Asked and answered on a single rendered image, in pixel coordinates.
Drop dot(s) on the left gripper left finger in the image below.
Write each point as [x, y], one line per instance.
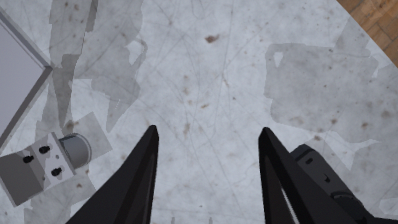
[111, 203]

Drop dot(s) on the black screw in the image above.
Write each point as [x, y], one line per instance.
[28, 159]
[56, 172]
[44, 149]

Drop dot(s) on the grey l-shaped bracket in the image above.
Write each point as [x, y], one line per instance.
[22, 181]

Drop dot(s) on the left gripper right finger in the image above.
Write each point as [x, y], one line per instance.
[310, 203]

